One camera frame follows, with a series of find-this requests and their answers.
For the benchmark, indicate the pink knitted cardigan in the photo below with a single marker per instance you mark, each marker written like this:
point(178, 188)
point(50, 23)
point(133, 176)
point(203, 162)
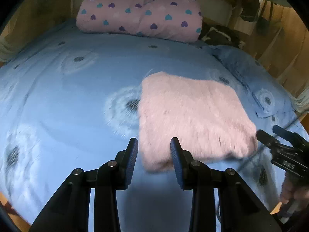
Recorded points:
point(206, 117)

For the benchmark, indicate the dark clothes pile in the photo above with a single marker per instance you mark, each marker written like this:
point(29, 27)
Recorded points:
point(221, 35)

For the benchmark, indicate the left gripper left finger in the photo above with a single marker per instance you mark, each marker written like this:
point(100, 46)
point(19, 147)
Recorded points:
point(68, 208)

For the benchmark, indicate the pink heart-patterned pillow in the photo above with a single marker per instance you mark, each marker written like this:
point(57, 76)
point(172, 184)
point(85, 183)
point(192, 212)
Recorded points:
point(176, 20)

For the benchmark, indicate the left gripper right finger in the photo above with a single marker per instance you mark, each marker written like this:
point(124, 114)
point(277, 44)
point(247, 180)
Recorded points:
point(239, 208)

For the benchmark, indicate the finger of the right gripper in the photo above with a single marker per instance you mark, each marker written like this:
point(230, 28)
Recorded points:
point(267, 140)
point(285, 134)

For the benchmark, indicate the person's right hand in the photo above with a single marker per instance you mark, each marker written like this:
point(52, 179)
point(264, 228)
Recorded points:
point(292, 190)

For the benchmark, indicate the blue bed sheet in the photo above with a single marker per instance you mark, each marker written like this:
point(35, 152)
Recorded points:
point(70, 100)

